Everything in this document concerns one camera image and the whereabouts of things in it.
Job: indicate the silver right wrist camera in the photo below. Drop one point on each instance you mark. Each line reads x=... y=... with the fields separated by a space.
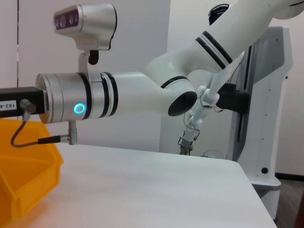
x=95 y=23

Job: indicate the small grey background gripper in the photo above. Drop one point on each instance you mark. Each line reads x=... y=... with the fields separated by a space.
x=187 y=145

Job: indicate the small white background robot arm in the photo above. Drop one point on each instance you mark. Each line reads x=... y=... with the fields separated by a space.
x=197 y=116

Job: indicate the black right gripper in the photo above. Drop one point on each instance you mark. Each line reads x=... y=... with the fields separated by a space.
x=21 y=95

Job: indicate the white robot torso column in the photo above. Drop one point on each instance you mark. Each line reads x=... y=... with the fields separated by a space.
x=273 y=118

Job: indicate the yellow plastic bin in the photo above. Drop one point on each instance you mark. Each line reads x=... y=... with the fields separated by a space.
x=23 y=178

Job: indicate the black shoulder mount block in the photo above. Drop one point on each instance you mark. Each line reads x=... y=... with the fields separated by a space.
x=234 y=99

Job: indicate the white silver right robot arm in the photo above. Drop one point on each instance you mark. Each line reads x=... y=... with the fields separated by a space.
x=133 y=95

